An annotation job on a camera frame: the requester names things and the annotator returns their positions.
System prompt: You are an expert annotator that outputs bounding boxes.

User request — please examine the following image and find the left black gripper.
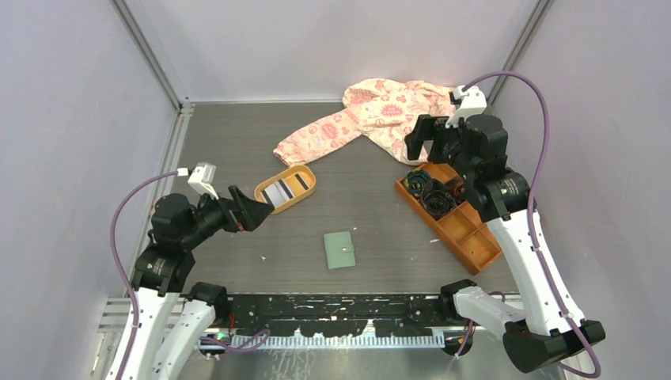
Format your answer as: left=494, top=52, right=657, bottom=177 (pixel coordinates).
left=181, top=184, right=274, bottom=248

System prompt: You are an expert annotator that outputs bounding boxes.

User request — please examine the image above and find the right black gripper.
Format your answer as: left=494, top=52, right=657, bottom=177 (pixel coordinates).
left=404, top=114, right=476, bottom=181

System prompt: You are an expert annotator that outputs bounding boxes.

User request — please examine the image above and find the yellow oval tray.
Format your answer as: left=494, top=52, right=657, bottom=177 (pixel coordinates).
left=254, top=165, right=317, bottom=215

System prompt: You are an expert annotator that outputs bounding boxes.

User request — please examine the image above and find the green card holder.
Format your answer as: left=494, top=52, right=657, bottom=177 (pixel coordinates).
left=324, top=232, right=356, bottom=270

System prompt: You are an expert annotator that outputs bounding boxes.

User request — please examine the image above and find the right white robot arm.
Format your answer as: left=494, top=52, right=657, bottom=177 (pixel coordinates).
left=404, top=114, right=605, bottom=373

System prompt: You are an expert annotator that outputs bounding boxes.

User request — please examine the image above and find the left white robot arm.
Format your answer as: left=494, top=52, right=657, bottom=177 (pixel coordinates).
left=107, top=185, right=274, bottom=379

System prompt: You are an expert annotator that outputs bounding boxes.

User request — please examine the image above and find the pink patterned garment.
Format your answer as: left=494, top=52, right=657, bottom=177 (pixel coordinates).
left=273, top=78, right=455, bottom=167

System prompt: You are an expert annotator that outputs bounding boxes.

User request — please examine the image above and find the rolled dark tie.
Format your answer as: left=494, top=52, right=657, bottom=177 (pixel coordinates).
left=402, top=167, right=432, bottom=200
left=419, top=179, right=457, bottom=220

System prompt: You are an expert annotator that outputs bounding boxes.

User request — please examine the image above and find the orange compartment organizer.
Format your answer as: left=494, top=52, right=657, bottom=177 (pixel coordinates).
left=395, top=177, right=502, bottom=275

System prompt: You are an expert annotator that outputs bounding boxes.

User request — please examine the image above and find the rolled brown tie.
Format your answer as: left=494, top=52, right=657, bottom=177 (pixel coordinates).
left=445, top=178, right=466, bottom=205

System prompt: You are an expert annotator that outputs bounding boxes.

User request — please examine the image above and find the rolled dark tie front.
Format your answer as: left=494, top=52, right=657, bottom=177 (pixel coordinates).
left=419, top=179, right=457, bottom=220

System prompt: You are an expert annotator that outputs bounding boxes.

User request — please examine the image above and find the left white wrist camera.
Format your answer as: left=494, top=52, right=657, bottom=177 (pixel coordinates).
left=188, top=162, right=219, bottom=200

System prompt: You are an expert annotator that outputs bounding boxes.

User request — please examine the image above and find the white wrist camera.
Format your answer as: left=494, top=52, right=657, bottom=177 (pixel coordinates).
left=188, top=162, right=219, bottom=200
left=445, top=85, right=487, bottom=128

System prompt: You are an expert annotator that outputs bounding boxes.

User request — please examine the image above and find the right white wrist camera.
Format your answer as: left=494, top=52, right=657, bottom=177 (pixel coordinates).
left=445, top=85, right=487, bottom=128

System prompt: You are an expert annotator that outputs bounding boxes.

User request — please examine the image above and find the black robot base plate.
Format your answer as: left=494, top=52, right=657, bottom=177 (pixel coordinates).
left=186, top=291, right=476, bottom=338

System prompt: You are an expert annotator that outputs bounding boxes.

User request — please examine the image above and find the aluminium frame rail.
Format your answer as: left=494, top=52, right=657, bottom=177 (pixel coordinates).
left=111, top=0, right=194, bottom=120

